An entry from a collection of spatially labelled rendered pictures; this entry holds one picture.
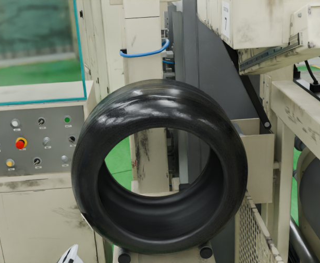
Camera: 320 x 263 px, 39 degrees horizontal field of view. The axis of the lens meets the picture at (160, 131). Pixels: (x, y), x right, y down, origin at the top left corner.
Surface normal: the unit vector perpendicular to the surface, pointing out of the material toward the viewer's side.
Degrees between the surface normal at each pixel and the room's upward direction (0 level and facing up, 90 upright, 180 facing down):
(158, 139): 90
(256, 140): 90
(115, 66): 90
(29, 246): 90
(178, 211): 37
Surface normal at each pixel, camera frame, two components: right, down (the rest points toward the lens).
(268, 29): 0.05, 0.35
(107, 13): 0.33, 0.32
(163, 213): -0.04, -0.57
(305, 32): -1.00, 0.07
